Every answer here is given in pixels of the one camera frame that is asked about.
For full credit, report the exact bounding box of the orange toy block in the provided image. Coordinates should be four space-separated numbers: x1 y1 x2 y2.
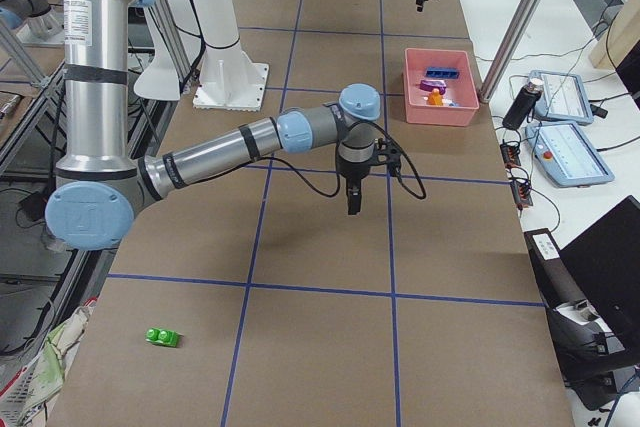
427 88 444 106

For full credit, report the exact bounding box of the far teach pendant tablet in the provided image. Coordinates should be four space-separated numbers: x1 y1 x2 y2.
529 70 593 125

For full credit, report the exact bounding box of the teach pendant tablet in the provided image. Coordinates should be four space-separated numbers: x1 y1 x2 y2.
525 121 615 188
529 70 593 125

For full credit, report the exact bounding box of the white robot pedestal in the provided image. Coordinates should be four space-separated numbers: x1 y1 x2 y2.
193 0 269 111

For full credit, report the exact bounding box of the orange usb hub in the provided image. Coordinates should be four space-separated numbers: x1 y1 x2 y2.
510 179 533 211
500 142 521 169

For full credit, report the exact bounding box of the black laptop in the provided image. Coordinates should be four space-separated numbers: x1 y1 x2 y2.
560 195 639 348

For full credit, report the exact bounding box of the pink plastic box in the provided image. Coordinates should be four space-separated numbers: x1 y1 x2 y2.
403 48 479 127

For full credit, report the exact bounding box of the green toy block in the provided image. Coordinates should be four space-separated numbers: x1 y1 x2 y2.
145 327 180 348

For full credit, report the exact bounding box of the aluminium frame post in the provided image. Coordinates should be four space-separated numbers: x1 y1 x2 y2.
478 0 541 103

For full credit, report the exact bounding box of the black box with label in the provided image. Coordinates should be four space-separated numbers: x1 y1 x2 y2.
523 228 599 320

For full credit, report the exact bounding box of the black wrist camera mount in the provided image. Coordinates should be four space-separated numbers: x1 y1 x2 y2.
371 139 402 178

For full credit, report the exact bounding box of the near teach pendant tablet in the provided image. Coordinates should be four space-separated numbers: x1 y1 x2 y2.
525 121 615 188

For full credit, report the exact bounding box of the long blue toy block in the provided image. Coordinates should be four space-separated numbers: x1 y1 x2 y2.
424 66 460 79

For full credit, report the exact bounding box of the purple toy block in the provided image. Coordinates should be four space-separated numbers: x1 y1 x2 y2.
419 78 447 95

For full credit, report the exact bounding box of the black water bottle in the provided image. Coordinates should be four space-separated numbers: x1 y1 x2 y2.
502 77 544 130

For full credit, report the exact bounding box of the cloth bag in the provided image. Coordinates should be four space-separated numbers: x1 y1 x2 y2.
1 297 98 426

